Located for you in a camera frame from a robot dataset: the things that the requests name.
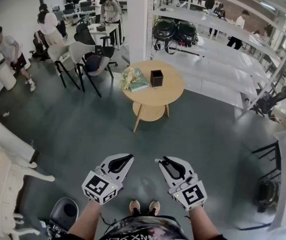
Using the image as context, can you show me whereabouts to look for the person's shoe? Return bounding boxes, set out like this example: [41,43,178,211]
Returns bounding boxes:
[148,200,161,216]
[128,199,142,216]

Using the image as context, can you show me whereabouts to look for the black metal chair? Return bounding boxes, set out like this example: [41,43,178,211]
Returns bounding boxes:
[251,140,283,183]

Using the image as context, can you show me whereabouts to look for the person's left shoe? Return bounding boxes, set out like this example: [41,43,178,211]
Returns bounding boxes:
[128,199,142,216]

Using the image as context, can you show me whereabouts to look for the teal book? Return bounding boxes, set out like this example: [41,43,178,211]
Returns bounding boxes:
[127,67,151,93]

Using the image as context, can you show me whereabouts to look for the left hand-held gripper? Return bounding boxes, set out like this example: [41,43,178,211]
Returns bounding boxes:
[81,153,135,206]

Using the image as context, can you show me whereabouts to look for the navy cap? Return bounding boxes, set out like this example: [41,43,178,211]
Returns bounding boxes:
[84,54,104,73]

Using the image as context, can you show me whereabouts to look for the grey round stool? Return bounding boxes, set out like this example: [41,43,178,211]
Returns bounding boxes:
[49,196,80,229]

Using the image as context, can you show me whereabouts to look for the person's left forearm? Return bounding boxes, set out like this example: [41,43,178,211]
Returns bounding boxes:
[67,199,103,240]

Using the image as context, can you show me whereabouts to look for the black backpack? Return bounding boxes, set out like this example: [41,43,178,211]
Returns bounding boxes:
[253,178,281,214]

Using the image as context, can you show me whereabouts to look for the round wooden side table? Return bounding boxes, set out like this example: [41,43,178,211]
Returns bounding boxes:
[121,60,185,134]

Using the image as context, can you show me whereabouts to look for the pale artificial flower bouquet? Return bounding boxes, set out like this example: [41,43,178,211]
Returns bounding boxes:
[119,67,144,91]

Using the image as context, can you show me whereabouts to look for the white metal shelving rack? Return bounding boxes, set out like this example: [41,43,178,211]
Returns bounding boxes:
[146,0,286,111]

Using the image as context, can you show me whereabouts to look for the white cylindrical bin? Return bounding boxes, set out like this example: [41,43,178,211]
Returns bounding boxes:
[0,60,18,92]

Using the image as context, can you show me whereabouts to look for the person's black printed shirt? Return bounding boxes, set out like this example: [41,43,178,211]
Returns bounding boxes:
[100,214,228,240]

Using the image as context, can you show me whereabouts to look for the person's right shoe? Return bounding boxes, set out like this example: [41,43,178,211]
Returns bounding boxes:
[148,200,161,216]

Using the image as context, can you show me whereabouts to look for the black square cup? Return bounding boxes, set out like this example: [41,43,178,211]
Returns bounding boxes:
[150,69,164,88]

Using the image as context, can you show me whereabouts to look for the office desks with monitors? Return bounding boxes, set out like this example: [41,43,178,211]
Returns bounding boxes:
[62,0,96,20]

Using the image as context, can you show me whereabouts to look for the person's right forearm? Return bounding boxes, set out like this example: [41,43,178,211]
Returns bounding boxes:
[189,205,224,240]

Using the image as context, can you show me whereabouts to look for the white desk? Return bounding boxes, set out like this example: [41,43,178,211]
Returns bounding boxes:
[87,22,122,51]

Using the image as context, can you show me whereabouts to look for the beige chair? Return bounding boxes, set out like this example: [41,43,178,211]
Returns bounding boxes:
[68,41,114,98]
[47,43,82,90]

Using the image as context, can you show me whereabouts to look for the black helmet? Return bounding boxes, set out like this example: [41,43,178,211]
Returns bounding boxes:
[152,18,177,39]
[176,20,199,47]

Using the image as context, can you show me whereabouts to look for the black office chair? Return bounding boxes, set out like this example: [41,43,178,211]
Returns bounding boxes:
[248,85,286,118]
[73,23,118,68]

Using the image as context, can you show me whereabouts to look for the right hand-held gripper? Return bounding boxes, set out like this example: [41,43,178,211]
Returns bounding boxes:
[154,155,208,212]

